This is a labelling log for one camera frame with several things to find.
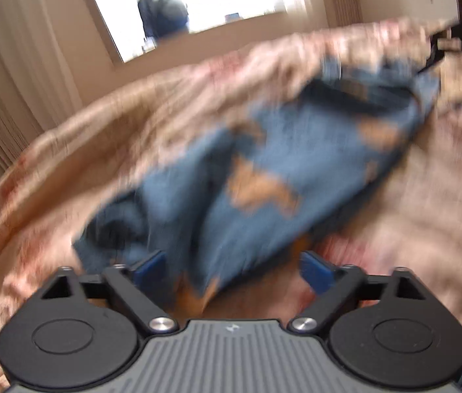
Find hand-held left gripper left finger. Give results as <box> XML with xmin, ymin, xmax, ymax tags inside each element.
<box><xmin>40</xmin><ymin>250</ymin><xmax>179</xmax><ymax>335</ymax></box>

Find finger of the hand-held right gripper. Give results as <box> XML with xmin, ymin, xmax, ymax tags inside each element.
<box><xmin>418</xmin><ymin>22</ymin><xmax>461</xmax><ymax>75</ymax></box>

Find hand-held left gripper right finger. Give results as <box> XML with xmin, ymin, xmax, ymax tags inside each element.
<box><xmin>289</xmin><ymin>251</ymin><xmax>427</xmax><ymax>334</ymax></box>

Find blue pants with orange print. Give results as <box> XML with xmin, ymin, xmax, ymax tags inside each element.
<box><xmin>71</xmin><ymin>55</ymin><xmax>440</xmax><ymax>309</ymax></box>

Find pink floral blanket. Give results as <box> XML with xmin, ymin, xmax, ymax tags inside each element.
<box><xmin>0</xmin><ymin>15</ymin><xmax>462</xmax><ymax>393</ymax></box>

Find dark blue backpack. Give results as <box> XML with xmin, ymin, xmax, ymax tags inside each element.
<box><xmin>137</xmin><ymin>0</ymin><xmax>191</xmax><ymax>42</ymax></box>

